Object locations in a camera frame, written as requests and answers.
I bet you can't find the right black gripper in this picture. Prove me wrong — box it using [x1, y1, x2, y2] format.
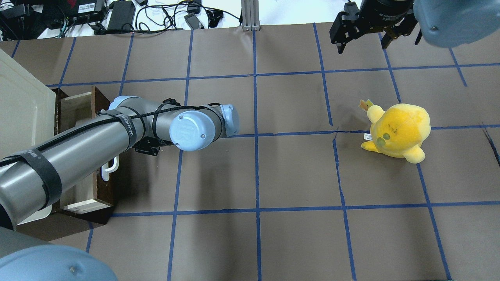
[330, 0, 418, 54]

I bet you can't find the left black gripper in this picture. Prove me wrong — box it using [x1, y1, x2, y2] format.
[133, 137, 161, 156]

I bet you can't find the white plastic drawer handle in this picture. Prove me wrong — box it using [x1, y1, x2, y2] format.
[100, 155, 120, 182]

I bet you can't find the wooden pull-out drawer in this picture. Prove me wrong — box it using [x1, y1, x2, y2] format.
[55, 87, 114, 215]

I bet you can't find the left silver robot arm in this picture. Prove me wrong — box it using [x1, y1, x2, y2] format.
[1, 96, 240, 281]

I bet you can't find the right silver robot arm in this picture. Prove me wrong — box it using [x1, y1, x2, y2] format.
[330, 0, 500, 54]

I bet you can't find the yellow plush toy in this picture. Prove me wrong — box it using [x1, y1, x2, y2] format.
[359, 100, 432, 164]

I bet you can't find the cream plastic storage box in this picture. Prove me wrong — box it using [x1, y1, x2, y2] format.
[0, 50, 56, 228]

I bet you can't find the black power adapter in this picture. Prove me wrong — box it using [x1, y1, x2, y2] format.
[106, 0, 136, 33]

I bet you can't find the aluminium frame post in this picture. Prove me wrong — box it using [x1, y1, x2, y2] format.
[241, 0, 261, 32]

